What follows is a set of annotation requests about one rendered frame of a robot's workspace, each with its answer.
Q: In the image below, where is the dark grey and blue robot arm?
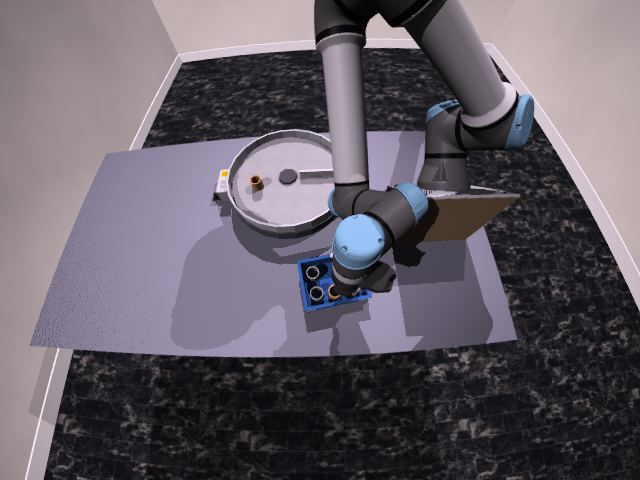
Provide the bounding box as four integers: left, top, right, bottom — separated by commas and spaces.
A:
314, 0, 534, 279

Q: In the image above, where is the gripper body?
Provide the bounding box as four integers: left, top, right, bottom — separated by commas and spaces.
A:
331, 261, 397, 297

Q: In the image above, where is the blue crate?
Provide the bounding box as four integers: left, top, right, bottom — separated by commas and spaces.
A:
297, 255, 372, 313

